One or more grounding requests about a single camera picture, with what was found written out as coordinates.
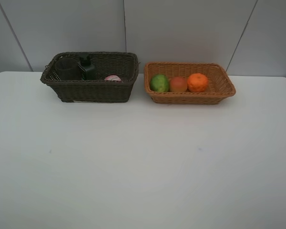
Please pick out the green mango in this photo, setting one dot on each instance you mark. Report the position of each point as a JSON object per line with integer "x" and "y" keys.
{"x": 159, "y": 83}

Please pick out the red yellow apple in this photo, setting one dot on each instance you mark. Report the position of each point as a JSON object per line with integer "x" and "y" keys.
{"x": 178, "y": 84}

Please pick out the pink spray bottle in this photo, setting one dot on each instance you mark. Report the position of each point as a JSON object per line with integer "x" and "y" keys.
{"x": 113, "y": 77}

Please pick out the orange mandarin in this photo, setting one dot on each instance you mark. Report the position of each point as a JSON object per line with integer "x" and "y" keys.
{"x": 197, "y": 83}

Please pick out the black pump bottle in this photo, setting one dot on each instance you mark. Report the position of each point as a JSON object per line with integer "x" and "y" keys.
{"x": 87, "y": 69}

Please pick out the translucent pink plastic cup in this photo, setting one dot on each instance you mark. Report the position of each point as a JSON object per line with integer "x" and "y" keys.
{"x": 68, "y": 69}

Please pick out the dark brown wicker basket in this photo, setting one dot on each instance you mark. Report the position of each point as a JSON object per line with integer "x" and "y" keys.
{"x": 123, "y": 64}

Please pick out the orange wicker basket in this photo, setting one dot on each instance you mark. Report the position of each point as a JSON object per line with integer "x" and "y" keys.
{"x": 219, "y": 87}

